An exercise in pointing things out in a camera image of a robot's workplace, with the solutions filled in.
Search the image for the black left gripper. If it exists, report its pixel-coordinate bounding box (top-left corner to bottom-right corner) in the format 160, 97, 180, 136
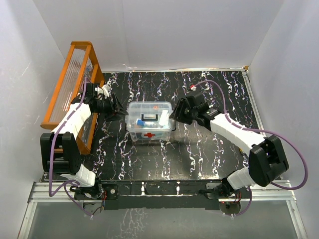
94, 94, 128, 121

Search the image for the white paper leaflet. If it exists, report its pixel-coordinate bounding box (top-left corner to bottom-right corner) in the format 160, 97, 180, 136
159, 110, 169, 127

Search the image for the clear box lid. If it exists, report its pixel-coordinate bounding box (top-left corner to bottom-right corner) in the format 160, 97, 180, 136
125, 101, 172, 132

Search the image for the clear medicine kit box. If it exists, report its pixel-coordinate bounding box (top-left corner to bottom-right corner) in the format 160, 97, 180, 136
125, 101, 176, 142

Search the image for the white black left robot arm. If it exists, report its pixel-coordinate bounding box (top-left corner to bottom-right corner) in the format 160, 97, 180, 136
40, 82, 128, 199

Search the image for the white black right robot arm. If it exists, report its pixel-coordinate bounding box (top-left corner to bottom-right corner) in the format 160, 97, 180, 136
169, 91, 289, 198

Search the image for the orange wooden rack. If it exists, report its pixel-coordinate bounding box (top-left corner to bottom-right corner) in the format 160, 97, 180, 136
40, 41, 105, 155

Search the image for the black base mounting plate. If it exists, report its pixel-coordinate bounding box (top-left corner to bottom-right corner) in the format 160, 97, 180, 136
74, 179, 252, 211

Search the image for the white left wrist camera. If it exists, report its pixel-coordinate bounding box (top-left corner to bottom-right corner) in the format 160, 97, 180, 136
97, 85, 110, 99

